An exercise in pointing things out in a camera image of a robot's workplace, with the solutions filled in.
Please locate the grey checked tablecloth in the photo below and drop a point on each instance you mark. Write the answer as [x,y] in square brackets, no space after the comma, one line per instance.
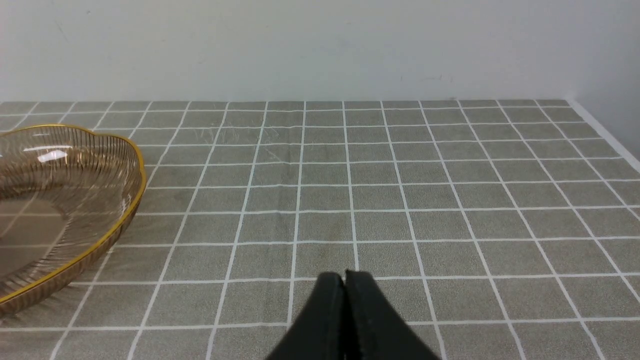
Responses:
[498,229]

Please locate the clear glass gold-rimmed bowl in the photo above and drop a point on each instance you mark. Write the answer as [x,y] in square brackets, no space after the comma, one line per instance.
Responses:
[67,196]

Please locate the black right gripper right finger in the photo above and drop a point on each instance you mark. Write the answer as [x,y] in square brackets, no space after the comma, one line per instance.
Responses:
[376,330]

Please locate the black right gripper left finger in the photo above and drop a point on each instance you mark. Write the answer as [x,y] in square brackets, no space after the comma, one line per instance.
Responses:
[316,333]

